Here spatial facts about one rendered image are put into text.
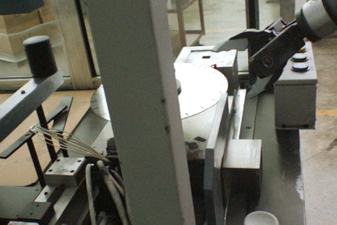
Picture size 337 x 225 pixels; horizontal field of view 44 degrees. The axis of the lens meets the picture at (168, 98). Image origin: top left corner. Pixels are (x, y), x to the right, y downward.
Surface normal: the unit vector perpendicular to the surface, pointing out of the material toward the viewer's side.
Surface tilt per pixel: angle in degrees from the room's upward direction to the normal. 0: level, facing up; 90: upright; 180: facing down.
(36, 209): 0
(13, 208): 0
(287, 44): 59
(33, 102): 90
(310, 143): 0
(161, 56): 90
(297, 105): 90
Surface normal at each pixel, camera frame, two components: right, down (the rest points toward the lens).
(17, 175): -0.13, -0.89
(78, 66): -0.23, 0.45
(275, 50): 0.30, -0.17
